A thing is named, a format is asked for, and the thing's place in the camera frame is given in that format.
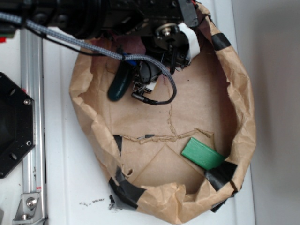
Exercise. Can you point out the crumpled brown paper bag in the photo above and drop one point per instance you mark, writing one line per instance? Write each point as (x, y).
(138, 146)

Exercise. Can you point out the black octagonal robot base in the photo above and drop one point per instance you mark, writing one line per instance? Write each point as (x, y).
(16, 125)

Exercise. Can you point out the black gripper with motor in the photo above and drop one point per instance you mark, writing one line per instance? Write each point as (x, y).
(165, 26)

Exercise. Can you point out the green rectangular block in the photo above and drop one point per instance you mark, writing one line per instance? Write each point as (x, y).
(202, 155)

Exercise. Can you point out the dark green cucumber toy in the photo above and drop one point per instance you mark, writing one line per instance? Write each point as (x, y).
(121, 82)

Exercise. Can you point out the aluminium extrusion rail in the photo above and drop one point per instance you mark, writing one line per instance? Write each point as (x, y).
(32, 209)

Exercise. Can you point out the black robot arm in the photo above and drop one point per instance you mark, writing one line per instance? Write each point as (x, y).
(83, 19)

